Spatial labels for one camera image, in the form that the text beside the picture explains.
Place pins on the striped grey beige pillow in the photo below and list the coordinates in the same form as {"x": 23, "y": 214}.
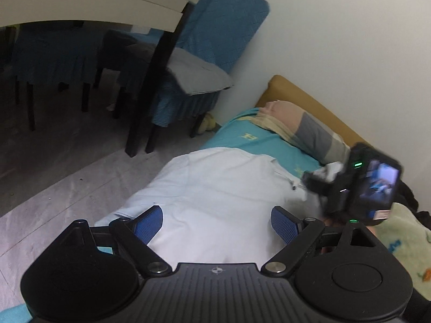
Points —
{"x": 300, "y": 129}

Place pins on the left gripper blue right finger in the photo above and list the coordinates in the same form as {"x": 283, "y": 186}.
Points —
{"x": 305, "y": 232}

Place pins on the white shirt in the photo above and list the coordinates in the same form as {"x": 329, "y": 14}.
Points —
{"x": 216, "y": 206}

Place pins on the grey seat cushion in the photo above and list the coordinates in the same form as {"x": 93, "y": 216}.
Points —
{"x": 195, "y": 76}

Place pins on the blue covered chair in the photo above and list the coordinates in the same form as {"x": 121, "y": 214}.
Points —
{"x": 61, "y": 52}
{"x": 217, "y": 31}

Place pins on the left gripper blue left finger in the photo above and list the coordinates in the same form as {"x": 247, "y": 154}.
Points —
{"x": 130, "y": 231}

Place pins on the tan bed headboard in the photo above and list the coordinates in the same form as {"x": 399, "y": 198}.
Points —
{"x": 279, "y": 88}

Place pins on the teal patterned bed sheet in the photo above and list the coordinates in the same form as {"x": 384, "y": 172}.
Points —
{"x": 239, "y": 133}

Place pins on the white table with black legs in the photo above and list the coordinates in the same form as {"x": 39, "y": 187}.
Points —
{"x": 169, "y": 16}

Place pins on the light green fleece blanket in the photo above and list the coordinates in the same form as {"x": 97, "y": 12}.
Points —
{"x": 409, "y": 241}

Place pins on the black clothing pile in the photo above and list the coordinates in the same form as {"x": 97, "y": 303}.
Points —
{"x": 406, "y": 197}

